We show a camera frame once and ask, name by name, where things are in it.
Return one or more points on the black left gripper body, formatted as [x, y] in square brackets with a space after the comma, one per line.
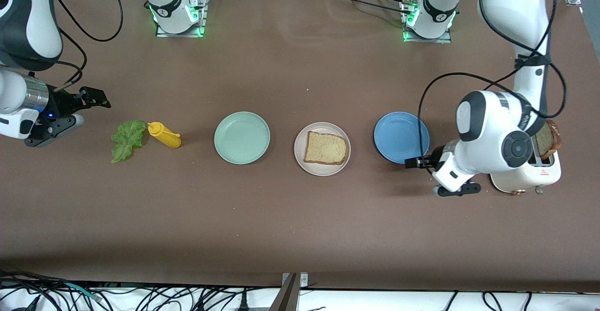
[435, 157]

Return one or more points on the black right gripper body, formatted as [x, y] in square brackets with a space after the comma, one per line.
[63, 103]

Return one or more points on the green lettuce leaf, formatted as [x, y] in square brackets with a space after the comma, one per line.
[126, 140]

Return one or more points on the yellow mustard squeeze bottle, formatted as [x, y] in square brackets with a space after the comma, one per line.
[166, 136]

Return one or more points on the brown bread slice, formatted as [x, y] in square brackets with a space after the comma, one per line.
[326, 148]
[546, 140]

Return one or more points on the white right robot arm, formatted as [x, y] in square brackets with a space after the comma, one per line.
[44, 20]

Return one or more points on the blue plate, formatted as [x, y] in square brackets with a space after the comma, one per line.
[398, 135]

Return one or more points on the beige plate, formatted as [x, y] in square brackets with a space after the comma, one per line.
[323, 171]

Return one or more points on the mint green plate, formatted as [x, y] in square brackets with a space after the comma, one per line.
[242, 137]

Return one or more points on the white toaster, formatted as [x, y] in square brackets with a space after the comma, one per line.
[539, 177]

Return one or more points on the dark metal bar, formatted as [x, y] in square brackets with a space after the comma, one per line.
[286, 297]

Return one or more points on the black power plug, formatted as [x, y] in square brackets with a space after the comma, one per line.
[243, 302]

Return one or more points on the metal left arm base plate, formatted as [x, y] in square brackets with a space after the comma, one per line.
[426, 40]

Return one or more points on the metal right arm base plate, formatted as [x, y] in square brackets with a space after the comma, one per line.
[201, 25]

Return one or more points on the silver metal bracket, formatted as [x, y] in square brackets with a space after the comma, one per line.
[303, 279]

